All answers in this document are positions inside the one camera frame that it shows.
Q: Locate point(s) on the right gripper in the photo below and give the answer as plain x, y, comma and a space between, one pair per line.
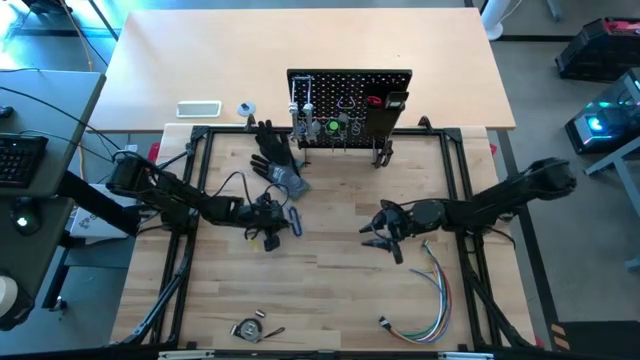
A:
400, 220

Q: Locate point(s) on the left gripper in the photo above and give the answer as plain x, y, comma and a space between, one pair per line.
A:
272, 216

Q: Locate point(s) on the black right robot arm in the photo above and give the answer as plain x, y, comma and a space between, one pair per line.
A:
500, 197

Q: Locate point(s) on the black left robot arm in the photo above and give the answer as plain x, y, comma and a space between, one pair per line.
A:
175, 192

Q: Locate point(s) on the chrome socket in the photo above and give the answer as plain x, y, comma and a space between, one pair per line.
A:
260, 314

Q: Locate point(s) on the white round disc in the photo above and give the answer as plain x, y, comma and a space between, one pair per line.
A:
246, 109

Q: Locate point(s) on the black pegboard bin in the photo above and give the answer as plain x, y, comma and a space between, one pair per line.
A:
382, 125

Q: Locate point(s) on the grey tape measure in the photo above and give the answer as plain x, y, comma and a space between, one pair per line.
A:
247, 330

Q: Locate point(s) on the white rectangular tray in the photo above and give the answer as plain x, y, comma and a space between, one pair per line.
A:
198, 109

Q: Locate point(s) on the red clamp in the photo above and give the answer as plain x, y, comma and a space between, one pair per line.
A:
154, 152
493, 149

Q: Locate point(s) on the black perforated pegboard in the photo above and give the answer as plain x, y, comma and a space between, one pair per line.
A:
330, 90

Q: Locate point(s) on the silver aluminium bar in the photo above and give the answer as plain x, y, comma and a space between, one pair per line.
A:
465, 356
187, 355

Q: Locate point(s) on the small white tag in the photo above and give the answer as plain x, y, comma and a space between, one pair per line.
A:
132, 148

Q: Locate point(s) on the light wooden desk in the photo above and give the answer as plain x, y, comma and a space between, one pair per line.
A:
300, 40

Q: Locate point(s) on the white cardboard box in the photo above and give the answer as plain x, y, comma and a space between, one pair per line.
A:
90, 222

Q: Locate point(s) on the black desk support beam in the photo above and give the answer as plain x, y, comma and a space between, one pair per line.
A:
85, 197

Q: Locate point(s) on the black orange-striped mat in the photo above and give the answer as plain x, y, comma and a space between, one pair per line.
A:
600, 340

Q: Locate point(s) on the black mouse green light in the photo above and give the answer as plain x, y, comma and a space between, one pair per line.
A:
24, 220

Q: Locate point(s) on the grey office desk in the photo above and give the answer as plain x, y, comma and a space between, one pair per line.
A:
50, 105

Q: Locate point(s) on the glowing computer tower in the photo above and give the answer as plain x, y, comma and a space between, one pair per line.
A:
605, 120

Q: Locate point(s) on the black keyboard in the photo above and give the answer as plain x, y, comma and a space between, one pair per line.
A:
20, 160

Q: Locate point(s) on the cream tape roll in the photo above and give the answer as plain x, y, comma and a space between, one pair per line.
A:
6, 295

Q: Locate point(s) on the small dark mouse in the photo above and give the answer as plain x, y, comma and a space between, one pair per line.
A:
5, 111

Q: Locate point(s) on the black equipment case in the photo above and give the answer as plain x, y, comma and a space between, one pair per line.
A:
600, 50

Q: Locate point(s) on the person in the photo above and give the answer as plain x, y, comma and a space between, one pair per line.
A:
45, 6

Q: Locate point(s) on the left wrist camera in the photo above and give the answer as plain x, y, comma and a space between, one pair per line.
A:
271, 243

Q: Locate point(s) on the black aluminium frame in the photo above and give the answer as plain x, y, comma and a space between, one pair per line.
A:
225, 131

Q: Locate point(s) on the white pedestal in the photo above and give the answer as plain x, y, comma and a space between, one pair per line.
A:
495, 22

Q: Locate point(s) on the grey desk frame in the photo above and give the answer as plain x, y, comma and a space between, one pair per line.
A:
625, 175

